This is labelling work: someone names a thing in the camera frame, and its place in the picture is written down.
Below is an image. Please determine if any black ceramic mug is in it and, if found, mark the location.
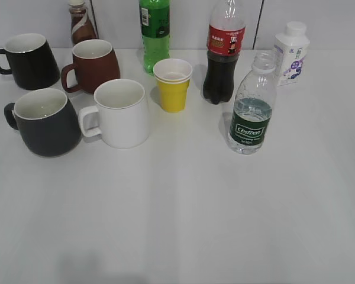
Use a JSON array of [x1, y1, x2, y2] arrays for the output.
[[0, 33, 60, 91]]

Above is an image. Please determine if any cola bottle red label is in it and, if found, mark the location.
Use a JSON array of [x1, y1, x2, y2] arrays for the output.
[[203, 1, 246, 105]]

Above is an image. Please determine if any clear water bottle green label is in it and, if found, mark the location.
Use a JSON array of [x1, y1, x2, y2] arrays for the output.
[[228, 50, 277, 154]]

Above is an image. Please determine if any dark grey ceramic mug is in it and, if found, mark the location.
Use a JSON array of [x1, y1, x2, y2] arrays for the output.
[[4, 88, 82, 157]]

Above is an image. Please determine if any thin black cable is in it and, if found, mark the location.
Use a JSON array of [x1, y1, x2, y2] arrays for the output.
[[250, 0, 269, 50]]

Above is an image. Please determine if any white ceramic mug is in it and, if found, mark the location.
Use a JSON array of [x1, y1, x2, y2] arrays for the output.
[[78, 79, 150, 149]]

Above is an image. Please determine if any brown red ceramic mug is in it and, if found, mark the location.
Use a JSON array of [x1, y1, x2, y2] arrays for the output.
[[61, 39, 121, 94]]

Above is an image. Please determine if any green soda bottle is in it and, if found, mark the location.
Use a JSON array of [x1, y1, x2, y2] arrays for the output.
[[139, 0, 170, 74]]

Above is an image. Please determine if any yellow paper cup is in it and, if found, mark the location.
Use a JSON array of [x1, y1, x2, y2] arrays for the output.
[[153, 59, 193, 113]]

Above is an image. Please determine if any brown coffee drink bottle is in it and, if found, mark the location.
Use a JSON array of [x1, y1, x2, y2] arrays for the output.
[[68, 0, 98, 45]]

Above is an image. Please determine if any white milk carton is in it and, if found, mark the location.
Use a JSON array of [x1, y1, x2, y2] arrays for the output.
[[273, 21, 310, 86]]

